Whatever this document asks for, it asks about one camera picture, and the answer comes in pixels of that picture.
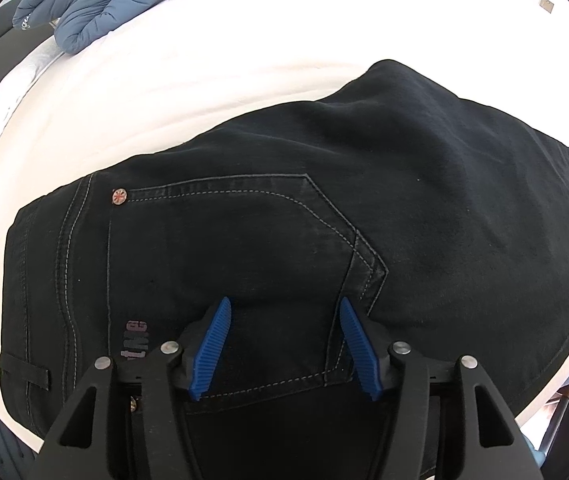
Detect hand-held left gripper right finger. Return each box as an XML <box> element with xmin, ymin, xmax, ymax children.
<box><xmin>339</xmin><ymin>296</ymin><xmax>545</xmax><ymax>480</ymax></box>

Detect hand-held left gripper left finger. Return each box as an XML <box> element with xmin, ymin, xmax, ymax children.
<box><xmin>27</xmin><ymin>296</ymin><xmax>234</xmax><ymax>480</ymax></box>

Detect black denim pants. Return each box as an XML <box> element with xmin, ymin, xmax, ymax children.
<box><xmin>0</xmin><ymin>59</ymin><xmax>569</xmax><ymax>480</ymax></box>

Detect white bed sheet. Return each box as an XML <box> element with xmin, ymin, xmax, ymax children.
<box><xmin>0</xmin><ymin>0</ymin><xmax>569</xmax><ymax>441</ymax></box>

